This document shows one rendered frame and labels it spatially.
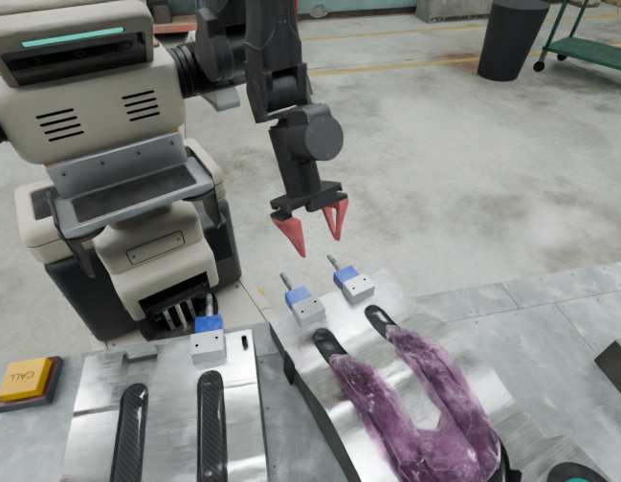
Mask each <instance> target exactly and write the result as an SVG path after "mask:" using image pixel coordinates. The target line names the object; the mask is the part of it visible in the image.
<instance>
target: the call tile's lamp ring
mask: <svg viewBox="0 0 621 482"><path fill-rule="evenodd" d="M57 358H58V356H53V357H48V359H49V360H50V361H51V360H53V362H52V365H51V368H50V372H49V375H48V378H47V381H46V384H45V387H44V390H43V393H42V395H40V396H34V397H30V398H24V399H19V400H13V401H8V402H3V403H0V406H5V405H15V404H21V403H26V402H31V401H36V400H42V399H46V396H47V393H48V389H49V386H50V383H51V379H52V377H53V374H54V370H55V365H56V362H57Z"/></svg>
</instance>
